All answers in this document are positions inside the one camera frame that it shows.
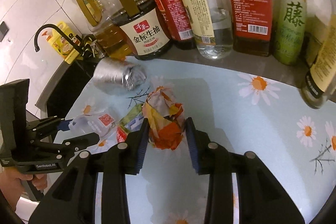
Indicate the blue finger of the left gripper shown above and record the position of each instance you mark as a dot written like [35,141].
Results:
[52,124]
[80,142]

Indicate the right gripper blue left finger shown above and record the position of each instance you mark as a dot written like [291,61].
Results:
[142,144]

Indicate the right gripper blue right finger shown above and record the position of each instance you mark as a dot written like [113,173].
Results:
[194,145]

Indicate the red green snack packet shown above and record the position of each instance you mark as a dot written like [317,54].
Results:
[129,123]

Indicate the clear plastic cup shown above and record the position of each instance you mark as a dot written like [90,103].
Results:
[103,122]

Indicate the orange wrapper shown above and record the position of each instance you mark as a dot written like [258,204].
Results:
[166,118]

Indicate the black kitchen sink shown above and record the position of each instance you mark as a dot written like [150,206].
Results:
[64,87]

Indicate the person's left hand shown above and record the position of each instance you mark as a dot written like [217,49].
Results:
[11,184]

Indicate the yellow dish soap bottle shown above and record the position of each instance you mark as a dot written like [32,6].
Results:
[60,44]

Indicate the black sink faucet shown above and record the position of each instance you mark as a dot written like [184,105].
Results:
[53,26]

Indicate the black yellow dish cloth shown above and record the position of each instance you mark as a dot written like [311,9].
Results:
[91,48]

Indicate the large cooking oil jug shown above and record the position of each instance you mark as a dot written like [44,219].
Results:
[108,35]

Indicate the clear white vinegar bottle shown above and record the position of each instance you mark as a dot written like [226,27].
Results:
[207,8]

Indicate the soy sauce jug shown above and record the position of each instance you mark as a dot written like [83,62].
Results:
[142,25]

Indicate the small sesame oil bottle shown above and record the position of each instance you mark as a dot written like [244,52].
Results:
[319,82]

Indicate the green pepper oil bottle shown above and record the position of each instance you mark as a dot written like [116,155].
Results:
[290,29]

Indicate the black wall socket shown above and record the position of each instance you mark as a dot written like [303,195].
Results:
[3,30]

